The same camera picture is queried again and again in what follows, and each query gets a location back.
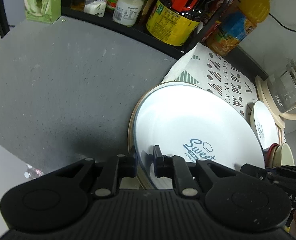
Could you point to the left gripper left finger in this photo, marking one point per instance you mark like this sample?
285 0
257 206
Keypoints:
117 172

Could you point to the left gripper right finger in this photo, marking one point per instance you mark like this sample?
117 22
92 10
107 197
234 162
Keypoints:
176 169

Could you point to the green bowl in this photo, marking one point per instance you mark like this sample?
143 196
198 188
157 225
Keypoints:
277 158
287 156

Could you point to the white plate sweet print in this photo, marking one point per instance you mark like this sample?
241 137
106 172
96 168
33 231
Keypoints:
193 123

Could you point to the white plate bakery print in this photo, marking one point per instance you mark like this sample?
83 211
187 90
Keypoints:
263 125

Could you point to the red black bowl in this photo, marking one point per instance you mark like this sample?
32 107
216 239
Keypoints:
269 155

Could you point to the white plate gold rim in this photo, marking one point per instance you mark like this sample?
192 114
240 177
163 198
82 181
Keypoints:
143 176

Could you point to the glass electric kettle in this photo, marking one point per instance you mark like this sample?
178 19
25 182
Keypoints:
281 88

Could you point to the patterned table cloth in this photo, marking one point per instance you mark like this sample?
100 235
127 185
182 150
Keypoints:
208 70

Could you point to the black metal shelf rack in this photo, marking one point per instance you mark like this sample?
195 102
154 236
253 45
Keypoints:
214 10

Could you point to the soy sauce bottle yellow label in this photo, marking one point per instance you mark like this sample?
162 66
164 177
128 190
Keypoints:
173 21

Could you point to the white jar blue label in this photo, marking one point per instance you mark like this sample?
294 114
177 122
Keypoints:
127 11

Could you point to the orange juice bottle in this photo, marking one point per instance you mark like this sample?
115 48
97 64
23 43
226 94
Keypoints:
238 25

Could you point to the green cardboard box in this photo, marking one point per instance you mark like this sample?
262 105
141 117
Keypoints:
46 11

